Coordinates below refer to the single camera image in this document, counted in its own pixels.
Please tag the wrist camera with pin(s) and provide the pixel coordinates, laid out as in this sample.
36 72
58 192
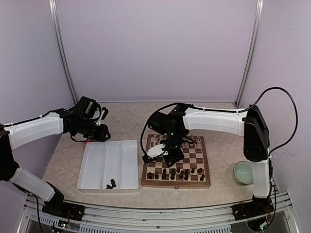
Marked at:
153 153
103 113

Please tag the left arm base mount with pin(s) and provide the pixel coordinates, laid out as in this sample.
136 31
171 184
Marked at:
58 207

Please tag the right aluminium corner post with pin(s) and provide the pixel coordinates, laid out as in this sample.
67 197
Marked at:
251 51

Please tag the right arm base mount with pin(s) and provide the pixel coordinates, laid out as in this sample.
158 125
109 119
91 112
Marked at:
256 207

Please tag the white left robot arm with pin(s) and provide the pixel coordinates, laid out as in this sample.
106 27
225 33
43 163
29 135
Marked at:
85 118

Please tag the pale green glass bowl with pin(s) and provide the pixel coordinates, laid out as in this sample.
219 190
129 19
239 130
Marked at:
242 172

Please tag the row of white chess pieces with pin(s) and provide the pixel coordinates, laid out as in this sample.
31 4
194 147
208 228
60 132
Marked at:
187 142

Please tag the white plastic divided tray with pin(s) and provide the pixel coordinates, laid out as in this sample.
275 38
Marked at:
103 161

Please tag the dark chess pieces lower pile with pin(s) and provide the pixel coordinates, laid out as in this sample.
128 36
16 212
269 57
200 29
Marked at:
111 185

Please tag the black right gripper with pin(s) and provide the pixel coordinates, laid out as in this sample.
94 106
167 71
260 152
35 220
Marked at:
175 158

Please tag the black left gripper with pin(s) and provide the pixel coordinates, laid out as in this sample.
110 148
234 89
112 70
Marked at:
101 137

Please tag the left aluminium corner post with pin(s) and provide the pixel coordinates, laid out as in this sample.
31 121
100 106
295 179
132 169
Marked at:
61 50

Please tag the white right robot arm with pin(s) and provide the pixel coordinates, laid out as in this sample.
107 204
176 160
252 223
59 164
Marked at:
248 123

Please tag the wooden chess board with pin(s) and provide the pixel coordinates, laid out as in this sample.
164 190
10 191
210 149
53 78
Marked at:
193 158

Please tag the aluminium corner post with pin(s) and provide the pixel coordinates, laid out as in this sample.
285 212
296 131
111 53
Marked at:
61 50
251 51

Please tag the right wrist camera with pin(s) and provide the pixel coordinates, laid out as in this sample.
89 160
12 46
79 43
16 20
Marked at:
153 153

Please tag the black chess piece on board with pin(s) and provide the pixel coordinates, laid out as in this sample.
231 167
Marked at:
164 175
172 177

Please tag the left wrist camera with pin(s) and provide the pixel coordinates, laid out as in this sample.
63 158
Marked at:
103 113

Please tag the aluminium front rail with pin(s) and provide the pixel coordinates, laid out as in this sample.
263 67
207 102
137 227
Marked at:
105 219

